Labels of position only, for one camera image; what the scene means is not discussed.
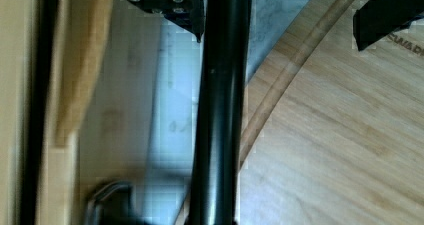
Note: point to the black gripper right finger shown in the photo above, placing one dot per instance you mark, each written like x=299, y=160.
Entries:
x=378, y=18

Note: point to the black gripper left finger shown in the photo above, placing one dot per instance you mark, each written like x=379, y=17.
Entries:
x=187, y=14

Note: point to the bamboo cutting board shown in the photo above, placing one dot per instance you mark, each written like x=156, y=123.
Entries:
x=334, y=134

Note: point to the wooden cabinet box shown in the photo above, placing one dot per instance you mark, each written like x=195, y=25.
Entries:
x=19, y=21

